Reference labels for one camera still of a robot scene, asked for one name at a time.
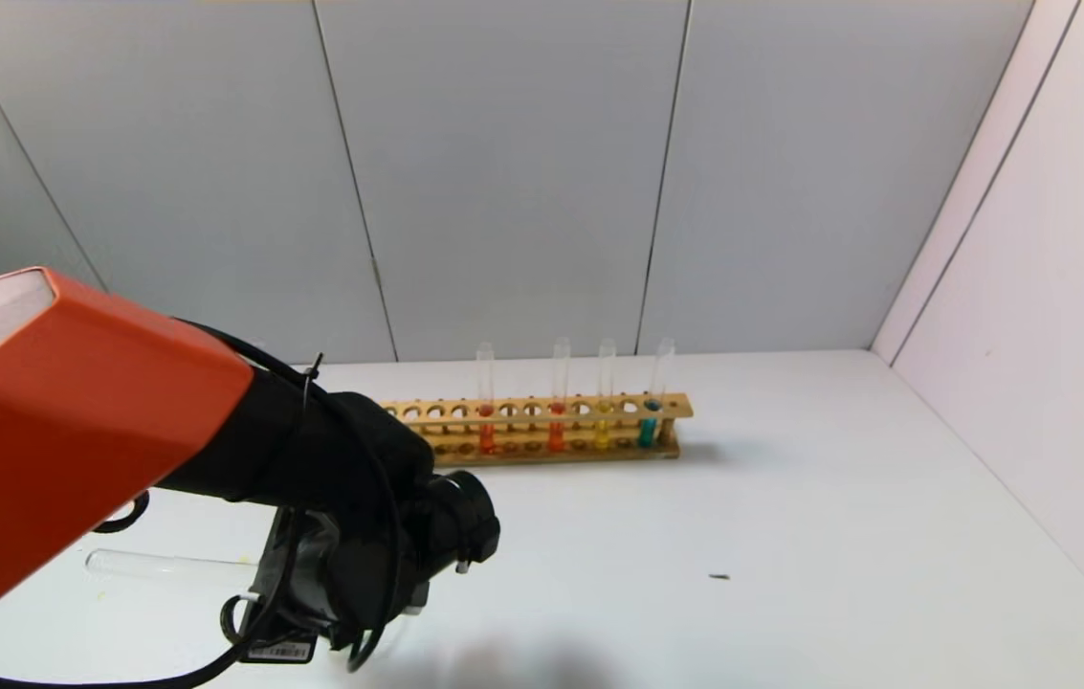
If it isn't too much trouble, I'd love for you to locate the yellow pigment glass test tube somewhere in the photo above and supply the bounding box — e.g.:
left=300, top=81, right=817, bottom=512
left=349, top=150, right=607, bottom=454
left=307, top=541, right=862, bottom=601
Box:
left=85, top=548, right=263, bottom=583
left=593, top=338, right=617, bottom=451

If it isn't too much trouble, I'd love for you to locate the wooden test tube rack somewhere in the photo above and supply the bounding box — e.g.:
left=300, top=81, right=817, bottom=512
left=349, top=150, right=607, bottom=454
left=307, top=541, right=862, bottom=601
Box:
left=379, top=392, right=695, bottom=467

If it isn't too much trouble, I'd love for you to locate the blue pigment glass test tube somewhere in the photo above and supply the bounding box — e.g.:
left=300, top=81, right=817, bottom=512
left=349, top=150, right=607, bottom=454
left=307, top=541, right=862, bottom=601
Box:
left=637, top=337, right=675, bottom=449

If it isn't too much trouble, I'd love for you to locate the orange pigment glass test tube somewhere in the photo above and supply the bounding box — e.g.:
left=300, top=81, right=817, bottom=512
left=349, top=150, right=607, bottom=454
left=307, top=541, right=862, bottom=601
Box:
left=547, top=338, right=572, bottom=453
left=474, top=344, right=497, bottom=456

